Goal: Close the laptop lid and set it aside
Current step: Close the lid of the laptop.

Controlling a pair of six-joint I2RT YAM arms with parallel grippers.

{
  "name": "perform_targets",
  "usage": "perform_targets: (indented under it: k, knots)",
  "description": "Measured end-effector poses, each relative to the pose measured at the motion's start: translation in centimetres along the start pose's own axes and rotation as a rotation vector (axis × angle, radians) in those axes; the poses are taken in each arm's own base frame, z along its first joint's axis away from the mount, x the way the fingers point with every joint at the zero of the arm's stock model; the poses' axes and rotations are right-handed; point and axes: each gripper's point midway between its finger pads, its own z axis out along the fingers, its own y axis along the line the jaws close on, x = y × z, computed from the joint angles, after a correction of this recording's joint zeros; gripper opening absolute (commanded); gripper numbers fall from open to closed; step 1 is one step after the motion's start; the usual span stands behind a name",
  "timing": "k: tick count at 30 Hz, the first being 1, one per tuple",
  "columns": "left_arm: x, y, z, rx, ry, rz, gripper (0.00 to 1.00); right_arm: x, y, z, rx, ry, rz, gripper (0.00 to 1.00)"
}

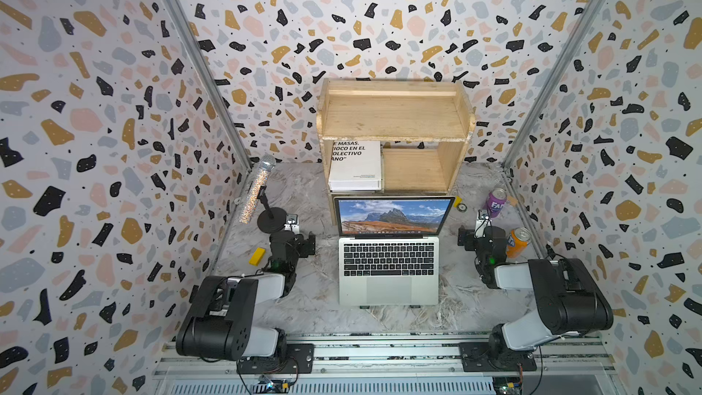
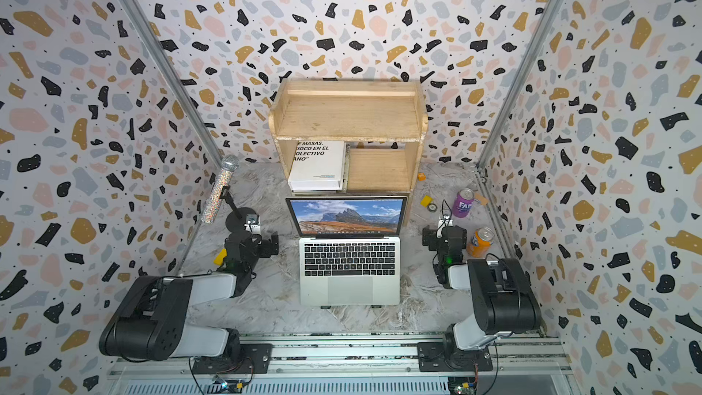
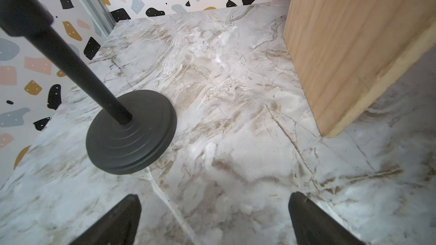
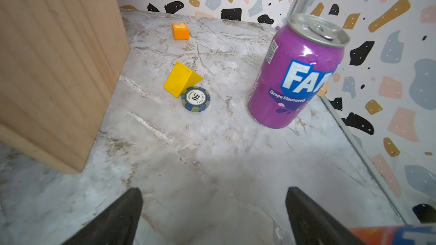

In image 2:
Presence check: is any right green circuit board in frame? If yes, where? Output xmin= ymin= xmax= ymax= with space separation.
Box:
xmin=448 ymin=378 xmax=477 ymax=395

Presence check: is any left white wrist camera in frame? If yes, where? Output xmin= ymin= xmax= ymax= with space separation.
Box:
xmin=244 ymin=214 xmax=261 ymax=234

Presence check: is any white book black text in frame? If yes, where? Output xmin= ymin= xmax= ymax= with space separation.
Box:
xmin=288 ymin=141 xmax=347 ymax=192

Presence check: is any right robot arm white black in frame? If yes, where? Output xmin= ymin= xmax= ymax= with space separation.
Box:
xmin=417 ymin=224 xmax=542 ymax=373

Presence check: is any purple Fanta can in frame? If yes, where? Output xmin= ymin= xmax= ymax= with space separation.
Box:
xmin=453 ymin=188 xmax=475 ymax=218

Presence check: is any green circuit board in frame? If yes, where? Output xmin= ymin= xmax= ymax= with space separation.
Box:
xmin=213 ymin=376 xmax=249 ymax=394
xmin=448 ymin=378 xmax=477 ymax=395

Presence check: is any yellow rectangular block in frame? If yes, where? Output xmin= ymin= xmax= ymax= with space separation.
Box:
xmin=213 ymin=248 xmax=227 ymax=267

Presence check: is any black folding laptop stand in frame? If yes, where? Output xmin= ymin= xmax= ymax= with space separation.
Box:
xmin=320 ymin=304 xmax=384 ymax=310

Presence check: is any silver laptop computer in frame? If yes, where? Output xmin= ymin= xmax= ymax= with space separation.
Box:
xmin=286 ymin=196 xmax=408 ymax=307

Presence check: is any orange Fanta can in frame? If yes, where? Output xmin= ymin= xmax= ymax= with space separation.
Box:
xmin=467 ymin=227 xmax=495 ymax=258

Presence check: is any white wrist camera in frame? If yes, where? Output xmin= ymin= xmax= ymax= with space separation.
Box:
xmin=244 ymin=214 xmax=261 ymax=234
xmin=437 ymin=216 xmax=453 ymax=230

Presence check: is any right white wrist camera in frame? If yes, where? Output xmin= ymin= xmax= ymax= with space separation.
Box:
xmin=437 ymin=216 xmax=453 ymax=230

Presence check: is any yellow tape measure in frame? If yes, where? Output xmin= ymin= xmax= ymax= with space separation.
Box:
xmin=420 ymin=196 xmax=438 ymax=212

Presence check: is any small wooden block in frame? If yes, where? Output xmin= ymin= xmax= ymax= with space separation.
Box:
xmin=475 ymin=192 xmax=489 ymax=206

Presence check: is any left green circuit board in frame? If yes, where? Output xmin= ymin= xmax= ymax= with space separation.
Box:
xmin=213 ymin=376 xmax=249 ymax=394

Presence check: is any sprinkle-covered microphone on stand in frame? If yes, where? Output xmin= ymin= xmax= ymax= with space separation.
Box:
xmin=201 ymin=155 xmax=257 ymax=232

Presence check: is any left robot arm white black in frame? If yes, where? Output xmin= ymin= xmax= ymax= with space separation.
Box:
xmin=99 ymin=232 xmax=280 ymax=375

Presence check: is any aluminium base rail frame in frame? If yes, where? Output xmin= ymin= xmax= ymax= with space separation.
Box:
xmin=106 ymin=333 xmax=579 ymax=394

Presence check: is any wooden shelf unit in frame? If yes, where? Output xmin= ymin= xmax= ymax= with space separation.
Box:
xmin=269 ymin=79 xmax=429 ymax=198

